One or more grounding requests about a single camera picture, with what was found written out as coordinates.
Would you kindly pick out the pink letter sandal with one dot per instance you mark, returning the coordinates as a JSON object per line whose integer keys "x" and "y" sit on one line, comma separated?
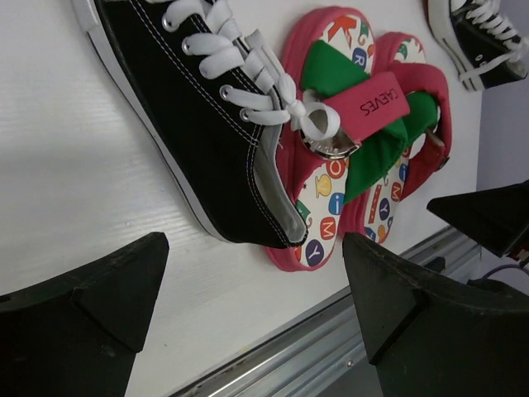
{"x": 352, "y": 131}
{"x": 428, "y": 125}

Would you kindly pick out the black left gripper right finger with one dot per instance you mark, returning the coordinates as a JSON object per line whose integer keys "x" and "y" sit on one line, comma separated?
{"x": 429, "y": 335}

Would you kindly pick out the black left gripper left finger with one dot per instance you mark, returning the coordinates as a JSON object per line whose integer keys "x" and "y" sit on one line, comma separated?
{"x": 78, "y": 334}

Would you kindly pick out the black canvas sneaker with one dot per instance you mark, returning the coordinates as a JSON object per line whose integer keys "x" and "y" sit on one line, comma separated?
{"x": 485, "y": 47}
{"x": 215, "y": 103}

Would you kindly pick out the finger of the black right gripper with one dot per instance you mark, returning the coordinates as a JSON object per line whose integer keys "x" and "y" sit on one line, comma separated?
{"x": 497, "y": 219}

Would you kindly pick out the aluminium table edge rail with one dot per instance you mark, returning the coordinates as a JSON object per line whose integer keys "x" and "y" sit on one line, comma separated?
{"x": 302, "y": 360}

